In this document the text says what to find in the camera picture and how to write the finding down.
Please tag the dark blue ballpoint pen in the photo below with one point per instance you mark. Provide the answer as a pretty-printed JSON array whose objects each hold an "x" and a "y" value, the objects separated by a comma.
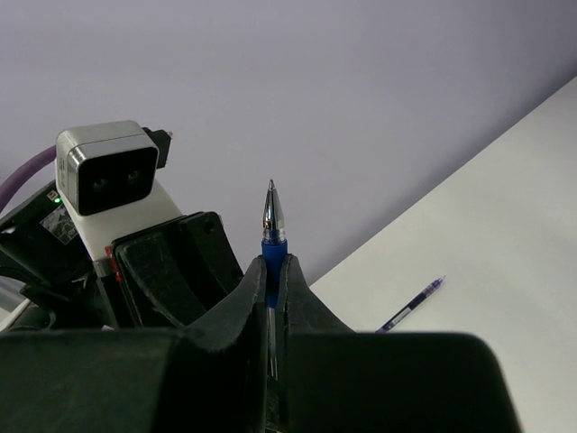
[{"x": 274, "y": 248}]

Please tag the purple gel pen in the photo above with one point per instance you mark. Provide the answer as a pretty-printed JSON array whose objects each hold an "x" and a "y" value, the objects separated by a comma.
[{"x": 419, "y": 299}]

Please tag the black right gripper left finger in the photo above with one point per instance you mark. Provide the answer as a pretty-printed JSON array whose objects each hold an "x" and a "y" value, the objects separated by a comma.
[{"x": 207, "y": 377}]

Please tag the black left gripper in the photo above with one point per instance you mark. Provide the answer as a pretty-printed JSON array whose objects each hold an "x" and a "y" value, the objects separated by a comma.
[{"x": 169, "y": 275}]

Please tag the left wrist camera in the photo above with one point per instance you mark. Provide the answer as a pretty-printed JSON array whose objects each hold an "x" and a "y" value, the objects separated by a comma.
[{"x": 103, "y": 166}]

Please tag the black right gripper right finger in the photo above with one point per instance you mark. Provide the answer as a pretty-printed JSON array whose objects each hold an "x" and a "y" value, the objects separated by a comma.
[{"x": 333, "y": 379}]

